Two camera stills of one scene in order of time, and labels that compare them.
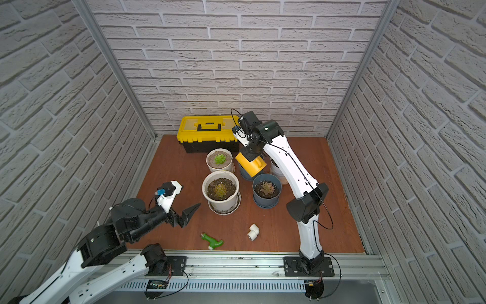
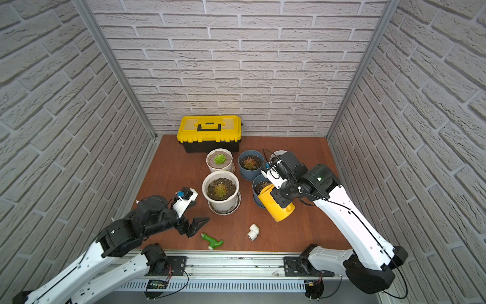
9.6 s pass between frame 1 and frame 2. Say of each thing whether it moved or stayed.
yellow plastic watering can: moved
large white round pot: stayed
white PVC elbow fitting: stayed
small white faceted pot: stayed
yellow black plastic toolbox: stayed
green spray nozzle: stayed
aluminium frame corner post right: stayed
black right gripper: moved
